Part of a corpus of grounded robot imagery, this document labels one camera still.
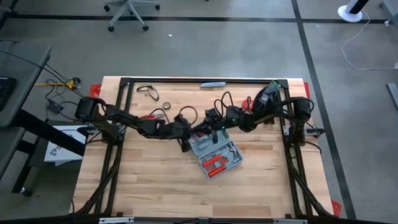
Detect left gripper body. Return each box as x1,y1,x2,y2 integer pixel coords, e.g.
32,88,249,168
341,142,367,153
172,113,194,154

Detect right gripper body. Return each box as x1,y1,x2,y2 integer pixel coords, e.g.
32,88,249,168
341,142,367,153
210,105,250,144

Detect grey plastic tool case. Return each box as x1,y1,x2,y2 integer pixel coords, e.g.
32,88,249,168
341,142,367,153
187,129,245,180

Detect red handled pliers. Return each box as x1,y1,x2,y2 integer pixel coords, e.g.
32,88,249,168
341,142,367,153
138,113,165,121

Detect red handled bit driver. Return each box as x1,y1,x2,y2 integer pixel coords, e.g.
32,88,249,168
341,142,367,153
201,154,224,169

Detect black work glove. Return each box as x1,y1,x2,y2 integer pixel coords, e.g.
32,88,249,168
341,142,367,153
252,88,270,116
264,88,280,125

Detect black safety glasses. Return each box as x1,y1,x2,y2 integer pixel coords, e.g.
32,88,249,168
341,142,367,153
136,85,160,102

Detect black power adapter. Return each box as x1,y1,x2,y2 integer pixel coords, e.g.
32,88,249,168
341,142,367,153
47,101,65,114

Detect grey office chair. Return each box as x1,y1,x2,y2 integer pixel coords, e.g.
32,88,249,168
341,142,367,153
103,0,161,33

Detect black desk support beam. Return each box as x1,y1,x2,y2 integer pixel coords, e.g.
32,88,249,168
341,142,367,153
11,108,87,157

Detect white round floor stand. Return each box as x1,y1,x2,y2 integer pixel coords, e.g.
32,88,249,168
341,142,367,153
337,0,371,24

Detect grey metal floor foot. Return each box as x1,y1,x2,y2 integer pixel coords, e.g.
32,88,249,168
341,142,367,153
386,82,398,110

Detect black desk caster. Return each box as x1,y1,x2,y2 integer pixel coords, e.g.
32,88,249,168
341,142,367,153
19,185,34,198

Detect grey desk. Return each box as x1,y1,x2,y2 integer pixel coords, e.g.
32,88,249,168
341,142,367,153
0,40,52,129
0,126,26,180

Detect black keyboard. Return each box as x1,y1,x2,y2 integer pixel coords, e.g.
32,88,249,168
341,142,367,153
0,77,18,112

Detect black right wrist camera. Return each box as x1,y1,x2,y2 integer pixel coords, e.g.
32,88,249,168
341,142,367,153
206,108,220,121

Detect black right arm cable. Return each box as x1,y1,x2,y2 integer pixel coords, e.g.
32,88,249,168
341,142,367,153
213,91,234,118

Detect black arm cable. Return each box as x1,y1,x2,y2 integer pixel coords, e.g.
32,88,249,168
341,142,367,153
213,91,234,118
149,105,199,127

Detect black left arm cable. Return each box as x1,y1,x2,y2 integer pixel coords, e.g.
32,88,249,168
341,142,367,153
149,105,199,127

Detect black aluminium table frame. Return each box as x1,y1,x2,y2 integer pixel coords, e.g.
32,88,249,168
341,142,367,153
70,77,336,218

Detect silver metal bracket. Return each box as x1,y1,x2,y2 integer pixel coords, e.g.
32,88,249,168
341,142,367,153
98,217,135,224
272,218,308,224

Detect yellow cable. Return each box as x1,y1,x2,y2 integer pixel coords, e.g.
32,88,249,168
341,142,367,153
34,77,82,91

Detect white floor cable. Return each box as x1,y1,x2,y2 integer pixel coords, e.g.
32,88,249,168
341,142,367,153
340,11,398,72

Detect long black floor cable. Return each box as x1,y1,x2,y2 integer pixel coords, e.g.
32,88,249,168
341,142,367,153
0,49,86,100

